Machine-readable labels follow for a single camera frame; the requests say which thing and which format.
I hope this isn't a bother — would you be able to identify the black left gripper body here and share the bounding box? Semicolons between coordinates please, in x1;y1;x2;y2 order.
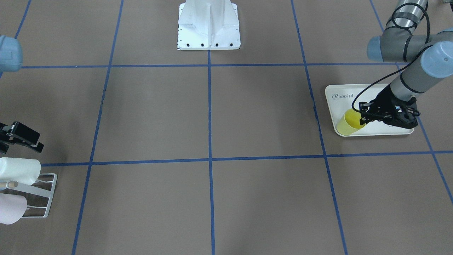
372;85;420;129

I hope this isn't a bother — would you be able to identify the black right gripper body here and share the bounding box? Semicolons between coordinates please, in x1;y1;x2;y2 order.
0;123;14;153

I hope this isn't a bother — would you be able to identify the yellow plastic cup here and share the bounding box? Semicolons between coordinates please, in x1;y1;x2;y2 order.
336;109;367;136

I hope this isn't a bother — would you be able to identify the white plastic cup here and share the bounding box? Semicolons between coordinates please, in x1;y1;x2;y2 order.
0;158;41;185

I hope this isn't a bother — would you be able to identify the pink plastic cup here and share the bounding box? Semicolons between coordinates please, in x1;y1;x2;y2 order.
0;193;28;225

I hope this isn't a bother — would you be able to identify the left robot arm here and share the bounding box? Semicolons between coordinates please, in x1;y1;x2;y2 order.
356;0;453;129

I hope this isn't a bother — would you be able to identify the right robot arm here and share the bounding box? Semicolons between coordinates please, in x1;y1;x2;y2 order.
0;35;44;154

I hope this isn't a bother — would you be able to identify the cream plastic tray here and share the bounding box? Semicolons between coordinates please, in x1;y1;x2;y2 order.
325;84;414;137

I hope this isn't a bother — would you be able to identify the white wire cup rack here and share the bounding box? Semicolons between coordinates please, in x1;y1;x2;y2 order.
1;173;58;219

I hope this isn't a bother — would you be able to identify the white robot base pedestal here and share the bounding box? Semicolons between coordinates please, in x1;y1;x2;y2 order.
177;0;241;51

